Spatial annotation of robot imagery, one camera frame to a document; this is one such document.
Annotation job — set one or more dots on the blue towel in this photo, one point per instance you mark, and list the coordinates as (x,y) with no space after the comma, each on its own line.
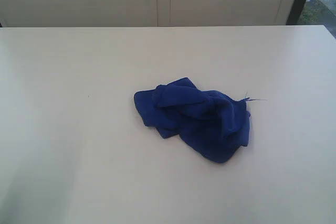
(210,122)

